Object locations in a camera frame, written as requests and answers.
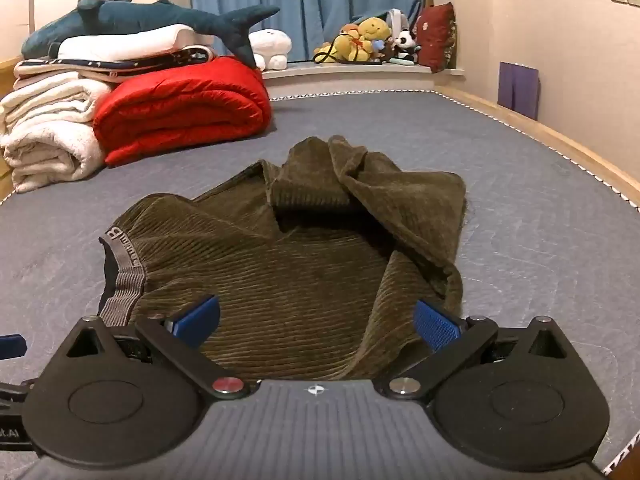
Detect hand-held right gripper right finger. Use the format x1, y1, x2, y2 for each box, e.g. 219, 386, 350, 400
387, 300, 572, 401

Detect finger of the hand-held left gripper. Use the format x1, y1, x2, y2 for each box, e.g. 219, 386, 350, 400
0, 334, 27, 361

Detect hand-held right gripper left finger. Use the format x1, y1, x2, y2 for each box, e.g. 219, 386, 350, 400
64, 295, 252, 402

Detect brown towel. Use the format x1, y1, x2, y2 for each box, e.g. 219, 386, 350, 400
97, 135, 468, 381

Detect grey mattress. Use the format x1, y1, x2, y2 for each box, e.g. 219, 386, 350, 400
0, 89, 640, 480

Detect red folded quilt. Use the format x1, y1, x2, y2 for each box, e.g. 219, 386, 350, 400
92, 55, 273, 167

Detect white fluffy folded blanket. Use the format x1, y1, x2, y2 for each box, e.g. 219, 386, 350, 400
0, 71, 113, 193

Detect purple board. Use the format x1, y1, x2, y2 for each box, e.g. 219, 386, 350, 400
497, 61, 541, 121

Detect white window sill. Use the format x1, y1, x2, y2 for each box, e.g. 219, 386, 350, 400
260, 60, 466, 101

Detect dark patterned folded blanket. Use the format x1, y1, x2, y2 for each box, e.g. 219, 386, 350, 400
14, 45, 216, 83

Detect white round plush toy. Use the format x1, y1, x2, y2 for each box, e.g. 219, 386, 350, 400
248, 28, 292, 72

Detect white folded pillow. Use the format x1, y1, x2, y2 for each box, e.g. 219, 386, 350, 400
57, 24, 216, 61

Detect panda plush toy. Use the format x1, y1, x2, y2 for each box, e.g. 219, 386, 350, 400
394, 30, 422, 61

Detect red cushion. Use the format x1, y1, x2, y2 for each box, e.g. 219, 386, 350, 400
415, 1, 458, 73

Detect orange yellow plush toy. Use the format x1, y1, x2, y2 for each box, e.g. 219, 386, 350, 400
314, 24, 373, 63

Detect blue shark plush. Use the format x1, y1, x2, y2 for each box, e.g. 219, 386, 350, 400
21, 0, 281, 68

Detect white blue plush toy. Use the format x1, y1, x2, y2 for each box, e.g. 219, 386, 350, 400
385, 8, 408, 36

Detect wooden bed frame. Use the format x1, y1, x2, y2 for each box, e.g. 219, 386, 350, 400
432, 85, 640, 206

